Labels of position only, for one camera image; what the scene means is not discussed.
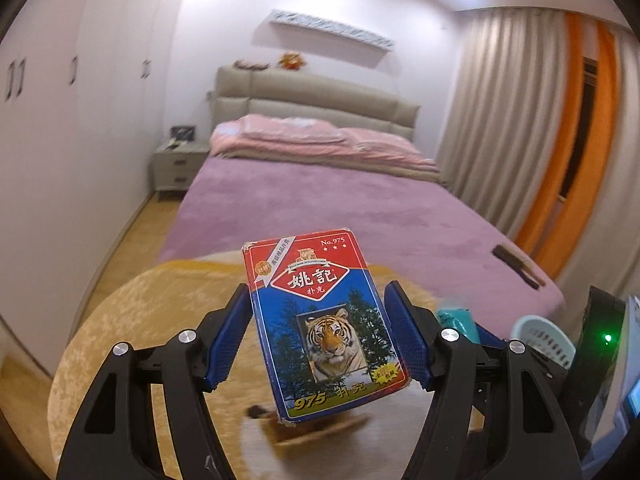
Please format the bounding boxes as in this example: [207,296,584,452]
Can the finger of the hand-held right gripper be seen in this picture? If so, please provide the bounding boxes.
[472,322,581,411]

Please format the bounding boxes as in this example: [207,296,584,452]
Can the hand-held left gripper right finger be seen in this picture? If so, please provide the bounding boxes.
[382,280,584,480]

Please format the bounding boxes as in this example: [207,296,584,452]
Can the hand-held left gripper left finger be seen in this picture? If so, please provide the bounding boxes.
[60,284,253,480]

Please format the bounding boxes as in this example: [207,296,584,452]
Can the light blue plastic basket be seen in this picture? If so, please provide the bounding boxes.
[510,315,579,369]

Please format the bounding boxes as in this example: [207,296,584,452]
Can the teal packet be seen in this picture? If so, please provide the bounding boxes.
[435,307,482,344]

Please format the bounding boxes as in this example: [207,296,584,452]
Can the tiger print playing card box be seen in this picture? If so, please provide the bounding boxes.
[242,226,412,424]

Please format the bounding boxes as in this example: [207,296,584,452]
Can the round yellow plush mat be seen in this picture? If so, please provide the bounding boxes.
[47,252,501,480]

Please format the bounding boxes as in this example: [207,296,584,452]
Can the dark bed brush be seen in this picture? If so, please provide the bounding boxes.
[492,244,544,290]

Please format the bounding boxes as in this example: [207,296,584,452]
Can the purple bedspread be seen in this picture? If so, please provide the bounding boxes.
[155,152,567,332]

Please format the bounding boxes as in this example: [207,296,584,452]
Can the beige nightstand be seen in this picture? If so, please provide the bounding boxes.
[151,140,211,202]

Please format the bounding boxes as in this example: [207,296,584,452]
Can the orange curtain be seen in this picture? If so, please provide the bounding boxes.
[535,22,622,282]
[515,12,589,257]

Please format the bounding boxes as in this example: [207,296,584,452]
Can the folded pink quilt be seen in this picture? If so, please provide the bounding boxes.
[207,130,442,177]

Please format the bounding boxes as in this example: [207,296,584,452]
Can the pink pillow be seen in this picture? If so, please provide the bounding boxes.
[210,114,349,149]
[342,127,422,157]

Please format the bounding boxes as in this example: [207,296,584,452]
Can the beige curtain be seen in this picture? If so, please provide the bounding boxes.
[437,7,583,242]
[560,12,640,307]

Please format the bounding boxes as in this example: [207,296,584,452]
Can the dark window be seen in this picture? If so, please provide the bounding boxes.
[555,57,601,202]

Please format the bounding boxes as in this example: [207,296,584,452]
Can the white wardrobe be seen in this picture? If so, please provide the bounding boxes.
[0,0,189,377]

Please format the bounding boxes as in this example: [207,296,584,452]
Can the beige padded headboard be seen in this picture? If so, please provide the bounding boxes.
[212,64,421,144]

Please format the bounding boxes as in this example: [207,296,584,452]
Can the white wall shelf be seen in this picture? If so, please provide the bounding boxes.
[268,8,396,52]

